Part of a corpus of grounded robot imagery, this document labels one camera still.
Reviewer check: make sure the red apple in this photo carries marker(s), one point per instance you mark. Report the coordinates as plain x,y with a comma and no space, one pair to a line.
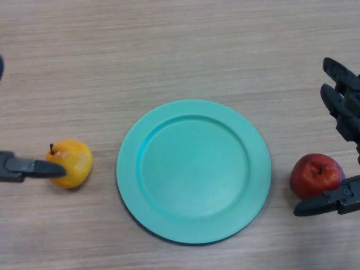
312,177

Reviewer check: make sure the green round plate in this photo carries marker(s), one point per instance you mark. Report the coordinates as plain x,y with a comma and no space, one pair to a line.
194,174

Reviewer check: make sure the yellow pear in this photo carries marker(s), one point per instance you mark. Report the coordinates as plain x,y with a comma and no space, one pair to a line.
73,166

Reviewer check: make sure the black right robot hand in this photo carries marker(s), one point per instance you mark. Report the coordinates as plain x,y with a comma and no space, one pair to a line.
347,112

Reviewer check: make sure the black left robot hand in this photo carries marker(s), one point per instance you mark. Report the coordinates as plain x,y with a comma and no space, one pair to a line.
17,168

